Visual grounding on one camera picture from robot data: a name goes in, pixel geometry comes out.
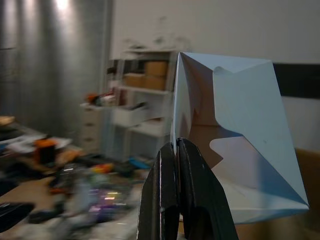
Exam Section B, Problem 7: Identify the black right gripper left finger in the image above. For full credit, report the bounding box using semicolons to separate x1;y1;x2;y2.
136;143;181;240

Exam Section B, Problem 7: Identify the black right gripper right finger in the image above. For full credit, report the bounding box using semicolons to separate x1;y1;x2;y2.
176;137;240;240

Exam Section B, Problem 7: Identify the white paper box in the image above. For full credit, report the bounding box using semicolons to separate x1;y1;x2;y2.
170;51;311;225

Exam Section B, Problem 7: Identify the white storage tray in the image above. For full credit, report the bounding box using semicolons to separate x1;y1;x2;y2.
111;103;151;130

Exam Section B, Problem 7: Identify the white metal shelf unit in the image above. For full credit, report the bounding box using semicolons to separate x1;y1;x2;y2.
104;48;179;161

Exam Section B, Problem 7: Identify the white drawer cabinet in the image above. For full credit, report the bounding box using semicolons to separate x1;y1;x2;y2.
79;102;111;152

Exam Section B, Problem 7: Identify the orange and black device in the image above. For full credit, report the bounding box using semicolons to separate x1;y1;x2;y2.
33;138;57;165

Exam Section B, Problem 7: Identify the black flat device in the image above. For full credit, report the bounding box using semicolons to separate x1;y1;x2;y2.
0;202;35;227

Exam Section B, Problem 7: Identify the black wall panel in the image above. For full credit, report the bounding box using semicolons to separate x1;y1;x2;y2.
271;62;320;99

